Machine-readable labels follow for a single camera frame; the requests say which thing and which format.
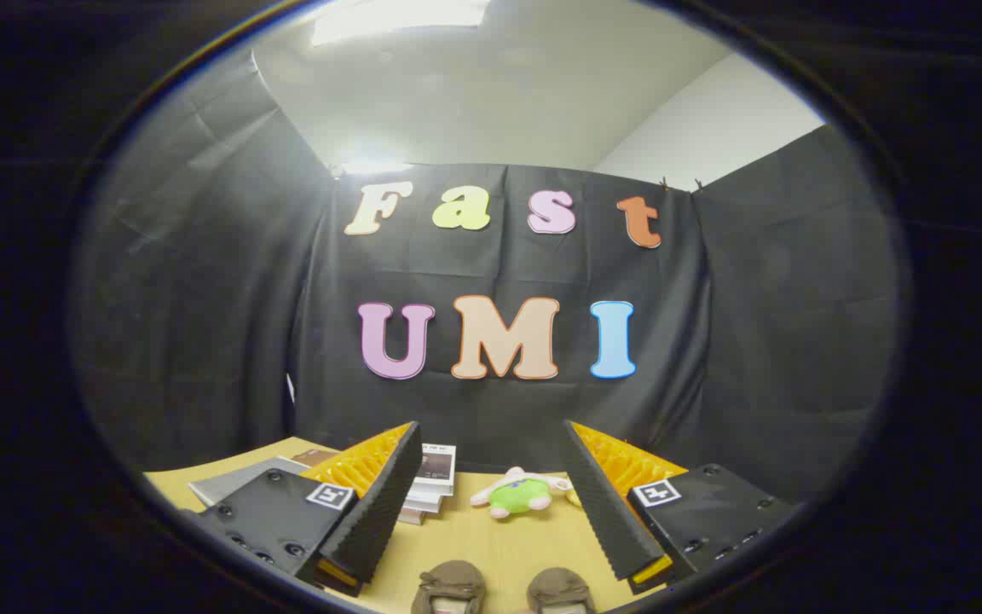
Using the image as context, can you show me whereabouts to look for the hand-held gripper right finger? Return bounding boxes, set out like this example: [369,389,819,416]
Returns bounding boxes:
[560,420,800,596]

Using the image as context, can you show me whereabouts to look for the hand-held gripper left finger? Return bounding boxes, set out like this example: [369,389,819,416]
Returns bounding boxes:
[180,420,425,598]

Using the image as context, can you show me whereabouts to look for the brown fleece shoe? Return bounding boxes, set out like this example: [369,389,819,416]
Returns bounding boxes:
[526,567,599,614]
[410,559,488,614]

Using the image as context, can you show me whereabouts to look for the grey storage box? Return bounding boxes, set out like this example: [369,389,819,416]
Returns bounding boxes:
[188,455,315,509]

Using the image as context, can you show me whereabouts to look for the white photo cover book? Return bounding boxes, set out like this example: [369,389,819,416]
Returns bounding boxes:
[412,443,458,498]

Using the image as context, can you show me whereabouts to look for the green and pink plush toy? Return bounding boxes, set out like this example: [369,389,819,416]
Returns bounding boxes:
[469,466,574,520]

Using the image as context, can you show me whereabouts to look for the black backdrop cloth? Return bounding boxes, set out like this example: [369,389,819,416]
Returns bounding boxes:
[69,51,901,504]

